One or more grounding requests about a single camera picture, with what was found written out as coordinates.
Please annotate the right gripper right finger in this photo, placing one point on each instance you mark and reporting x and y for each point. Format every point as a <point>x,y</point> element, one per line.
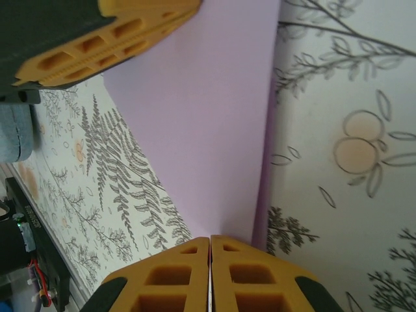
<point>253,286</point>

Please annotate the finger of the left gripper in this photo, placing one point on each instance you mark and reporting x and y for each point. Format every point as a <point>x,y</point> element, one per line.
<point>117,60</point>
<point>107,35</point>

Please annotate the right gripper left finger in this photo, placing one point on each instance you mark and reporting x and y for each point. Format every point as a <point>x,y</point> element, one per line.
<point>169,286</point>

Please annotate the lilac cloth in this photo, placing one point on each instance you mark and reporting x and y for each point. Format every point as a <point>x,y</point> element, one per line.
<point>201,130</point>

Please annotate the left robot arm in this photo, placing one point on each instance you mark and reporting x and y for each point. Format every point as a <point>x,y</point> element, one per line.
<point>11,250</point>

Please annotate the blue-grey fabric roll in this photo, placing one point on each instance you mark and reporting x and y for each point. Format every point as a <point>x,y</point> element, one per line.
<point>13,133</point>

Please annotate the floral tablecloth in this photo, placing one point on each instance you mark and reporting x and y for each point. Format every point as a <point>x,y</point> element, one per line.
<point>341,195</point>

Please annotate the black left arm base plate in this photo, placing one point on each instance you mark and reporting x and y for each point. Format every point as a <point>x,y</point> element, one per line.
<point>42,234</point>

